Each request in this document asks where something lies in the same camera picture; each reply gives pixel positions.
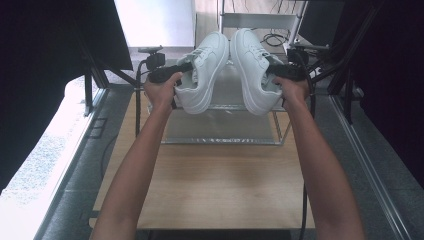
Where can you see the person's left hand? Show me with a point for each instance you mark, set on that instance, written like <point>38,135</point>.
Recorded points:
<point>161,95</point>

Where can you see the white sneaker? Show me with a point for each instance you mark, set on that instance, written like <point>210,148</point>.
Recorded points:
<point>205,73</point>
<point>251,73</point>

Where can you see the aluminium floor rail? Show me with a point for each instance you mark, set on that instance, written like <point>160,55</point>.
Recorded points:
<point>370,166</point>
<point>66,173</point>

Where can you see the white power strip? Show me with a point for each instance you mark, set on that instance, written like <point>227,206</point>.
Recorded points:
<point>315,71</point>

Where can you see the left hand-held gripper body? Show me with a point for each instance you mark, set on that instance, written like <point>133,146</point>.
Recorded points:
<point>156,61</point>

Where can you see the white desk frame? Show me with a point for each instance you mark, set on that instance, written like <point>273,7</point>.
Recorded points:
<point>260,20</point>

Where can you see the dark panel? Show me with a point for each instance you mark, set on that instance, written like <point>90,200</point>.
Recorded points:
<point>320,23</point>

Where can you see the dark floor outlet cover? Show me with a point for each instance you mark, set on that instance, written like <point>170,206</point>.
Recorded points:
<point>97,127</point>

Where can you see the black metal stand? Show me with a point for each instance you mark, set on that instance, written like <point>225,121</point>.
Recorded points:
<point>346,83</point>
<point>89,86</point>

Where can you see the metal two-tier shoe rack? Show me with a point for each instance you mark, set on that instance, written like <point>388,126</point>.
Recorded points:
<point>220,126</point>

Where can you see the black curtain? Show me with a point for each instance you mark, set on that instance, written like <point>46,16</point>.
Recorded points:
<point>40,66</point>
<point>390,83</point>

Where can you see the person's right hand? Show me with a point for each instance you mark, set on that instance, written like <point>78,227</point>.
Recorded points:
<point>295,91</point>

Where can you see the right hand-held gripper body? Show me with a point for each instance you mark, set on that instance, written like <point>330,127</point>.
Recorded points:
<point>297,66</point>

